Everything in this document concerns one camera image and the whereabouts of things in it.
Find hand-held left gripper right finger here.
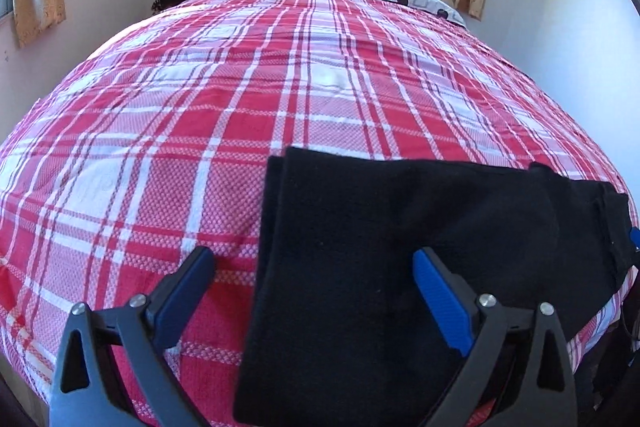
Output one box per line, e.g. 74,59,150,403
412,248,576,427

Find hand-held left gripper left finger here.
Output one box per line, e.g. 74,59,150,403
47,247,216,427

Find black pants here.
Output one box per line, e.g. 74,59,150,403
232,147,640,427

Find red plaid bed sheet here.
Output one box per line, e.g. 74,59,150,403
0,0,640,427

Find white patterned pillow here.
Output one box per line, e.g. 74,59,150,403
375,0,468,28

